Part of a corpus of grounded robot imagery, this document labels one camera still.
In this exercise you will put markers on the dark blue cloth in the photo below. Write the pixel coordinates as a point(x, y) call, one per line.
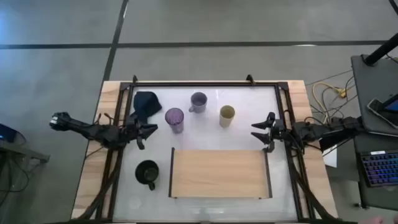
point(146, 104)

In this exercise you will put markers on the black metal table frame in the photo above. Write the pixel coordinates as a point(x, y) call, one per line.
point(202, 84)

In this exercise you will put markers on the backlit computer keyboard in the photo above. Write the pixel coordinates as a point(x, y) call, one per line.
point(381, 169)

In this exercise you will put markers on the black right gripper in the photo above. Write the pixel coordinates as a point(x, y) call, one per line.
point(277, 130)

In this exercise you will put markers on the smartphone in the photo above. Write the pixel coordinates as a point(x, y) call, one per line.
point(377, 110)

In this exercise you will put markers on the grey side desk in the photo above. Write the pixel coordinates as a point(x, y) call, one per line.
point(367, 87)

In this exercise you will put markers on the person's hand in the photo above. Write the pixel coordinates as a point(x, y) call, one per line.
point(379, 220)

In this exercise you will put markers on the black pole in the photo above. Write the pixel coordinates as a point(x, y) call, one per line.
point(381, 51)

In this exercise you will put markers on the purple glass tumbler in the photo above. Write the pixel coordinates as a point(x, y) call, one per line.
point(174, 119)

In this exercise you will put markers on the black table clamp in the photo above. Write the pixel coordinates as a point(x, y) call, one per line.
point(135, 79)
point(250, 79)

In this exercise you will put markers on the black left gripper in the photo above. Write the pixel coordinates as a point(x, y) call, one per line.
point(133, 130)

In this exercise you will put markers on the white paper sheet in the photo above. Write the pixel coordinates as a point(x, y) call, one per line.
point(331, 158)

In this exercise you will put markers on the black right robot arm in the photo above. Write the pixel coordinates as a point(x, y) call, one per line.
point(311, 132)

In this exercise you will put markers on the grey ceramic mug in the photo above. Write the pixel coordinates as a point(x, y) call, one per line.
point(199, 102)

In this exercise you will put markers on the grey metal stand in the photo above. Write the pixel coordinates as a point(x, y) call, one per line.
point(21, 151)

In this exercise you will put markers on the cream plastic cup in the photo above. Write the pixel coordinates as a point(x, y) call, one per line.
point(227, 116)

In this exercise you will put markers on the black bar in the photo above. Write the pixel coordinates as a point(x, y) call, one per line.
point(335, 143)

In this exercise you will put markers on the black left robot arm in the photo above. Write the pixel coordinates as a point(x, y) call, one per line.
point(93, 132)

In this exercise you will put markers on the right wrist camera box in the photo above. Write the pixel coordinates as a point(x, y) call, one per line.
point(270, 147)

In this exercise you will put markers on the black ceramic mug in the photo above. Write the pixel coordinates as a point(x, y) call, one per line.
point(143, 174)

